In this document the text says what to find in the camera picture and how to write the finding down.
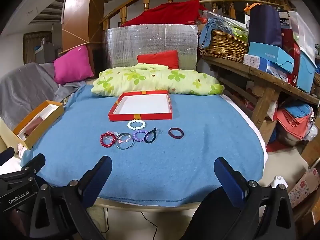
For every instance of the grey cloth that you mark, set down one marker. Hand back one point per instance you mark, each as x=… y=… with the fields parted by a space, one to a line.
x=25 y=90

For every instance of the clear plastic bag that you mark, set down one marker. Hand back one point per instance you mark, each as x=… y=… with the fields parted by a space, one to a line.
x=232 y=26

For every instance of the blue cloth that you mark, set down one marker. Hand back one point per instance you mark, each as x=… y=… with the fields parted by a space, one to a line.
x=207 y=32

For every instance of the floral box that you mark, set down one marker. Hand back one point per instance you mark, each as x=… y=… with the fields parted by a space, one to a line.
x=305 y=185

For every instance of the dark red wallet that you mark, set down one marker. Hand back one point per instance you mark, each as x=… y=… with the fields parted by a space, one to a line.
x=35 y=127

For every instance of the silver bangle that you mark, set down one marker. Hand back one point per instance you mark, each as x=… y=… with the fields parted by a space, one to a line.
x=117 y=143

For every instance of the red shallow box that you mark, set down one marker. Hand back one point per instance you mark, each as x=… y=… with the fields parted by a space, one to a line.
x=140 y=105

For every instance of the silver foil board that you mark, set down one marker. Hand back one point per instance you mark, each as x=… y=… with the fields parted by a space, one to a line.
x=150 y=40

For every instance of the white plastic object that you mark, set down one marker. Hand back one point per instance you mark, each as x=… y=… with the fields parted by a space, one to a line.
x=278 y=180

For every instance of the brown curved pillar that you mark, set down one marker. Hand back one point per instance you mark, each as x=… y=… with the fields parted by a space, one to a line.
x=80 y=12

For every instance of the cardboard box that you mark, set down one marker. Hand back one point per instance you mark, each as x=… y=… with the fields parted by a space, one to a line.
x=311 y=152

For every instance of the red carton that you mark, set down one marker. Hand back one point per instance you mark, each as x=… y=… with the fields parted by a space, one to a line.
x=295 y=62

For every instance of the blue blanket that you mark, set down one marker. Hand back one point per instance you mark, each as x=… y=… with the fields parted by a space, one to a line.
x=162 y=167

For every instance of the pink cushion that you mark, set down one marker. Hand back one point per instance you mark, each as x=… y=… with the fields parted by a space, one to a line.
x=72 y=65

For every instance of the navy bag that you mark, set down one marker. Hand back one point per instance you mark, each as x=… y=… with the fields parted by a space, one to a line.
x=265 y=25

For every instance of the light blue box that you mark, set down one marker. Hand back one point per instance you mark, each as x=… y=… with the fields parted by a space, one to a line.
x=267 y=52

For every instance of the wicker basket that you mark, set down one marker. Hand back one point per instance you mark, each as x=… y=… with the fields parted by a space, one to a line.
x=225 y=47

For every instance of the blue storage bin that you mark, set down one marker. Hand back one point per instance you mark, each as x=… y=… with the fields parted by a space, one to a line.
x=306 y=72

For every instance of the grey appliance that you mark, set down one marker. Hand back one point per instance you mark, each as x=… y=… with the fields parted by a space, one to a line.
x=45 y=52

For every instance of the white patterned box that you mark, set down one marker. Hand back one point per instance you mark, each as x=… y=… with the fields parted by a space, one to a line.
x=255 y=61

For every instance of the pile of coral cloths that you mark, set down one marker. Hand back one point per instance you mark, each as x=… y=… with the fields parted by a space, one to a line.
x=292 y=122

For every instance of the large red cushion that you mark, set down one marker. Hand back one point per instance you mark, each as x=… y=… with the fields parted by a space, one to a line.
x=170 y=12

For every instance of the wooden stair railing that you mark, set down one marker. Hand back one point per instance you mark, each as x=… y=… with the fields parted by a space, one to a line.
x=146 y=5

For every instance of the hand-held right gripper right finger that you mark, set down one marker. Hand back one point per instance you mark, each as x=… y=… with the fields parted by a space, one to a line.
x=228 y=180

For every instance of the orange box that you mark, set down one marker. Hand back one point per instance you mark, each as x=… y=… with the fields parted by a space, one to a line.
x=42 y=127

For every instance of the small red cushion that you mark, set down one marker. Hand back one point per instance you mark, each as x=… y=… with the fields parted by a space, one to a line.
x=160 y=58

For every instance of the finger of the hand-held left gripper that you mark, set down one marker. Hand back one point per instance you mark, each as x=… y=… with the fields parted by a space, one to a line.
x=6 y=153
x=35 y=162

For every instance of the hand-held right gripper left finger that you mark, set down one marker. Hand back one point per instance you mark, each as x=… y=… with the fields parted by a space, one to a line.
x=100 y=177

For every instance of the clear plastic bin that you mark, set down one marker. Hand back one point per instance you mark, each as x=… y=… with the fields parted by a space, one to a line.
x=305 y=32

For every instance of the green floral pillow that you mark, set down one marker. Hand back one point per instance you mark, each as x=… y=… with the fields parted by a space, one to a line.
x=150 y=77

